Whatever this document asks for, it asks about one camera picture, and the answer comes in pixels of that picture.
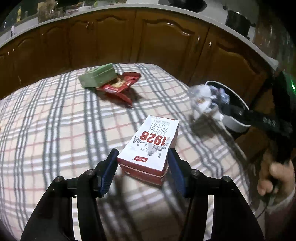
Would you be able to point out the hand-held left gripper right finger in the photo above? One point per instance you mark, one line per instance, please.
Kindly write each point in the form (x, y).
(177, 173)

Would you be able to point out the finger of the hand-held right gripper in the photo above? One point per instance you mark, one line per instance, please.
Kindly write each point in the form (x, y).
(254, 118)

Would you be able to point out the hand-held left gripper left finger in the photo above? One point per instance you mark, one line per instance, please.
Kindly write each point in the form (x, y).
(108, 171)

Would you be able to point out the black white-rimmed waste bin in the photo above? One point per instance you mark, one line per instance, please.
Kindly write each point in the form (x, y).
(233, 125)

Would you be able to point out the white red milk carton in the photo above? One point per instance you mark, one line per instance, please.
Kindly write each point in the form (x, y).
(150, 143)

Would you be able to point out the clear plastic wrapper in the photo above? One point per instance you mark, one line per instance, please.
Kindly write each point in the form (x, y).
(201, 102)

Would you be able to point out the person's right forearm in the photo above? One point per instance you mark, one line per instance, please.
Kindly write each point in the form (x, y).
(282, 215)

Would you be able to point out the person's right hand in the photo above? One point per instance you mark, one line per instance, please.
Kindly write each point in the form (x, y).
(277, 172)

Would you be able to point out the crumpled blue white wrapper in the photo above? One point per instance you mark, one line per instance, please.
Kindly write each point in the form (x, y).
(222, 95)

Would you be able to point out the checked tablecloth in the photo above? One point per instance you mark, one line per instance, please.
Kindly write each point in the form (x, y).
(57, 127)

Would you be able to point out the red snack packet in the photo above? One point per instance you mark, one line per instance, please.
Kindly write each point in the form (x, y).
(120, 87)

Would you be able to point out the green cardboard box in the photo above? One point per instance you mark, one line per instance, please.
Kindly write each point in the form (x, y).
(97, 75)

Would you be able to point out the dark stock pot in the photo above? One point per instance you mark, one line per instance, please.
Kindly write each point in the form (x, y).
(238, 22)

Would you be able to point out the brown wooden lower cabinets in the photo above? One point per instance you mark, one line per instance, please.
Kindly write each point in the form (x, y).
(161, 46)

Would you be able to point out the black wok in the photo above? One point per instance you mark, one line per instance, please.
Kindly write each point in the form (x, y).
(187, 5)

